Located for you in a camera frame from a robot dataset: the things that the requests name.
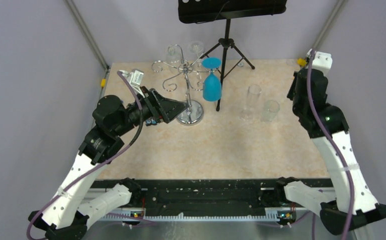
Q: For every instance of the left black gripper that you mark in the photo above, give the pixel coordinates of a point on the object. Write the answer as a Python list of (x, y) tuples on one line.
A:
[(166, 110)]

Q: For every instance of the blue wine glass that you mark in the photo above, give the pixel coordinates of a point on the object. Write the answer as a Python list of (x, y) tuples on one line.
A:
[(212, 87)]

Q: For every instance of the clear flute glass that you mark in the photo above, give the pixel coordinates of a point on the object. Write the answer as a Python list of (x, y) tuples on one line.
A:
[(250, 108)]

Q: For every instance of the clear wine glass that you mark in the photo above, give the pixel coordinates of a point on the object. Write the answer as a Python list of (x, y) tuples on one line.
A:
[(270, 110)]

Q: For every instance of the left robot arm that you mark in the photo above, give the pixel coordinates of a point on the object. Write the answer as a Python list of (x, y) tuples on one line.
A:
[(67, 216)]

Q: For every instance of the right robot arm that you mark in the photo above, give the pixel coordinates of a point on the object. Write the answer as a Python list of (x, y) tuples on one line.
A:
[(353, 205)]

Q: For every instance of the chrome wine glass rack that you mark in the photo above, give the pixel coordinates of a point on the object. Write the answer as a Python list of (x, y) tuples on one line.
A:
[(195, 112)]

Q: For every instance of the small blue owl toy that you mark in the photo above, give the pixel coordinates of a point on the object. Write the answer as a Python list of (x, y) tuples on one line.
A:
[(150, 122)]

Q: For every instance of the black music stand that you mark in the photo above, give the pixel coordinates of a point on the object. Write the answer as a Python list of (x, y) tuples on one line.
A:
[(202, 12)]

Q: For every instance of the yellow corner clamp right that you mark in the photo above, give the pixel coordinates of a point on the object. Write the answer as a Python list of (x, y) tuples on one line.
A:
[(301, 62)]

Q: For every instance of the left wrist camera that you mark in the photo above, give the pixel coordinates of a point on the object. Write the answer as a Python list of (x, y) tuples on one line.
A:
[(134, 77)]

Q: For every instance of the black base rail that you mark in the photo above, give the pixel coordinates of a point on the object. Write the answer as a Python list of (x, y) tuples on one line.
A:
[(205, 200)]

